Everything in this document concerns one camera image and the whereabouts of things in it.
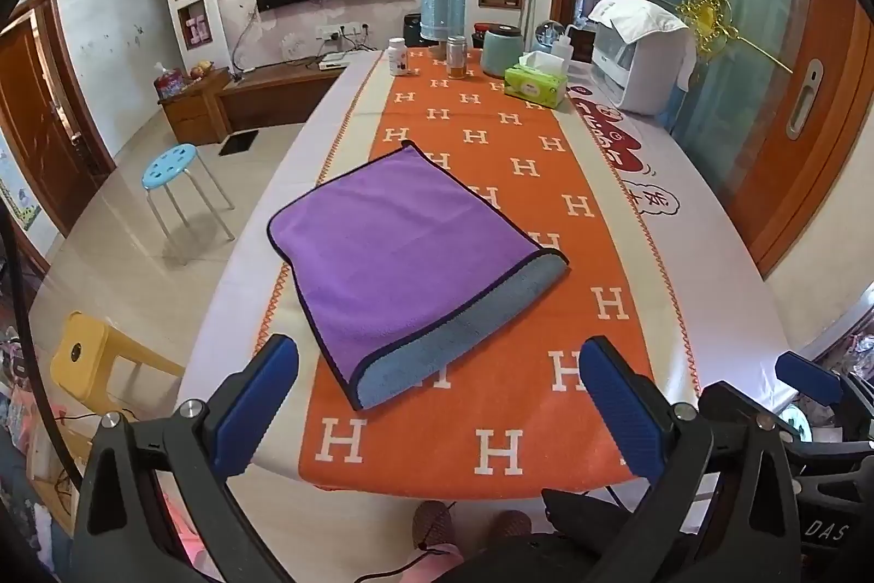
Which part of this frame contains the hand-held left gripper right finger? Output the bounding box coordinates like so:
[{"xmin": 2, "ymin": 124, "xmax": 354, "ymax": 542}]
[{"xmin": 579, "ymin": 335, "xmax": 801, "ymax": 583}]

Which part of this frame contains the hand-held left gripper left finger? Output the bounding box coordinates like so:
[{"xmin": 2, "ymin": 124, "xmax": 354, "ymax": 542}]
[{"xmin": 72, "ymin": 334, "xmax": 302, "ymax": 583}]

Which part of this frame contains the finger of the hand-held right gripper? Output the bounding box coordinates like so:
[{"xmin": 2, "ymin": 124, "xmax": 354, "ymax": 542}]
[{"xmin": 775, "ymin": 351, "xmax": 846, "ymax": 408}]

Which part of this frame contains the purple towel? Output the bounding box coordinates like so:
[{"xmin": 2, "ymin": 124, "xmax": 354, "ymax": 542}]
[{"xmin": 266, "ymin": 140, "xmax": 570, "ymax": 412}]

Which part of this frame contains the orange printed blanket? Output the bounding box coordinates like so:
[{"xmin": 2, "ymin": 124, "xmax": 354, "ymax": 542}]
[{"xmin": 256, "ymin": 46, "xmax": 701, "ymax": 492}]

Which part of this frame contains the white printed tablecloth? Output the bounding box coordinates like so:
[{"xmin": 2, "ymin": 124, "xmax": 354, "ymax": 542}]
[{"xmin": 174, "ymin": 43, "xmax": 796, "ymax": 488}]

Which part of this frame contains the brown slipper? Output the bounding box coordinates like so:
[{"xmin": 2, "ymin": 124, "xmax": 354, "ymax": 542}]
[
  {"xmin": 486, "ymin": 509, "xmax": 534, "ymax": 546},
  {"xmin": 411, "ymin": 499, "xmax": 455, "ymax": 553}
]

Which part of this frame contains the yellow stool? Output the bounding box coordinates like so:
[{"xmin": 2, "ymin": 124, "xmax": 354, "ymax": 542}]
[{"xmin": 49, "ymin": 311, "xmax": 187, "ymax": 420}]

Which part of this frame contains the blue round stool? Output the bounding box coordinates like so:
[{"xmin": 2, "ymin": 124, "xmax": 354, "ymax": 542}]
[{"xmin": 142, "ymin": 143, "xmax": 237, "ymax": 243}]

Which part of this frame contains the black floor mat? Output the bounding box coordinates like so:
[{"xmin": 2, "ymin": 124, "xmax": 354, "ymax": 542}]
[{"xmin": 217, "ymin": 130, "xmax": 261, "ymax": 157}]

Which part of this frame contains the wooden television cabinet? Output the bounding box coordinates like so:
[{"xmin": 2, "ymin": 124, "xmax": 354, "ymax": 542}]
[{"xmin": 158, "ymin": 56, "xmax": 349, "ymax": 145}]

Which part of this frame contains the white countertop appliance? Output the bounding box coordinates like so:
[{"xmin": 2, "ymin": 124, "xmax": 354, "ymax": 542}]
[{"xmin": 588, "ymin": 0, "xmax": 694, "ymax": 118}]

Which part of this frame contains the red tissue pack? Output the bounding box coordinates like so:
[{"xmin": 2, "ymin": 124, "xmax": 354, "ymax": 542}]
[{"xmin": 153, "ymin": 64, "xmax": 187, "ymax": 101}]

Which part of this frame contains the green tissue box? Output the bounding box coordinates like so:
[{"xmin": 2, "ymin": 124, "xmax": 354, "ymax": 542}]
[{"xmin": 504, "ymin": 53, "xmax": 570, "ymax": 110}]

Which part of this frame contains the brown wooden door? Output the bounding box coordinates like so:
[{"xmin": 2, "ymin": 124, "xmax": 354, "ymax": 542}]
[{"xmin": 0, "ymin": 0, "xmax": 117, "ymax": 235}]

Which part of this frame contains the white squeeze bottle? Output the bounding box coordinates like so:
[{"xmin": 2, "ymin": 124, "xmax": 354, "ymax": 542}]
[{"xmin": 550, "ymin": 24, "xmax": 581, "ymax": 72}]

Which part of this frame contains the gold hanging ornament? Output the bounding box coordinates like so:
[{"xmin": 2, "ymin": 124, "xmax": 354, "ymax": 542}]
[{"xmin": 676, "ymin": 0, "xmax": 796, "ymax": 75}]

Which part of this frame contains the teal canister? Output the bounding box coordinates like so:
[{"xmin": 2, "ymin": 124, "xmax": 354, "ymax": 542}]
[{"xmin": 480, "ymin": 27, "xmax": 525, "ymax": 80}]

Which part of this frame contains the white cloth cover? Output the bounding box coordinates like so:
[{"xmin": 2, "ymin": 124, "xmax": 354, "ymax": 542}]
[{"xmin": 588, "ymin": 0, "xmax": 690, "ymax": 46}]

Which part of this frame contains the silver door handle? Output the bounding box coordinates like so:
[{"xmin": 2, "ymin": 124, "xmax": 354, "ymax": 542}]
[{"xmin": 785, "ymin": 58, "xmax": 825, "ymax": 140}]

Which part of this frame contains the wall power socket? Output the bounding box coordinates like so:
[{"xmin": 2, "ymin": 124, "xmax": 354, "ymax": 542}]
[{"xmin": 315, "ymin": 23, "xmax": 373, "ymax": 41}]

